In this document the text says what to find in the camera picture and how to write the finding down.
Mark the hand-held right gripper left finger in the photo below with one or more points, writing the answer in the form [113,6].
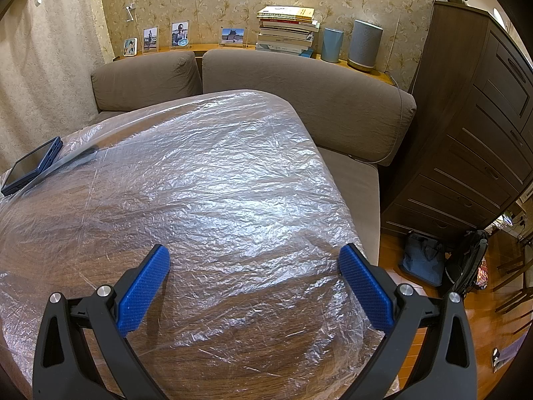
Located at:
[143,287]

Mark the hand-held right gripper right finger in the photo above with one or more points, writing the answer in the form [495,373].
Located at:
[366,287]

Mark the blue fabric bag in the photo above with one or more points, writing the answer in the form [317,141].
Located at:
[422,258]

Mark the black backpack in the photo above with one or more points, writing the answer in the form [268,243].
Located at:
[468,262]

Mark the clear plastic table cover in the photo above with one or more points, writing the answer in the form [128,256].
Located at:
[216,183]

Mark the wooden chair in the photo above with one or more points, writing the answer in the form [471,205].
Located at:
[516,275]

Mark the dark blue tray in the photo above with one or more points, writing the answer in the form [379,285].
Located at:
[25,171]

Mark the dark wooden cabinet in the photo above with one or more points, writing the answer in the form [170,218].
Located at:
[466,133]

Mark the brown fabric sofa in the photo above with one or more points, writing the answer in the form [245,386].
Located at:
[291,91]

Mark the beige patterned curtain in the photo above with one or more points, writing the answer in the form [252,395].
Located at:
[50,71]

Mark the grey cylinder speaker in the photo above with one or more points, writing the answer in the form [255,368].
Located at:
[365,45]

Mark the blue cylinder speaker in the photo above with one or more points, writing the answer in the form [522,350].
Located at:
[332,46]

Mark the stack of books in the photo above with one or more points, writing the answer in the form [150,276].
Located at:
[285,31]

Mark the small square photo frame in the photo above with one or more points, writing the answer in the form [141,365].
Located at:
[130,47]

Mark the clear standing-figure photo frame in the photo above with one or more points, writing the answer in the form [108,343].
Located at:
[150,40]

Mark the clear portrait photo frame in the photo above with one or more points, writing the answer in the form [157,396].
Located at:
[180,35]

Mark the clear building photo frame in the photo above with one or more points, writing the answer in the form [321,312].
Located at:
[232,36]

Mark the white wall hook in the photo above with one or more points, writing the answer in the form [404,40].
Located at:
[130,10]

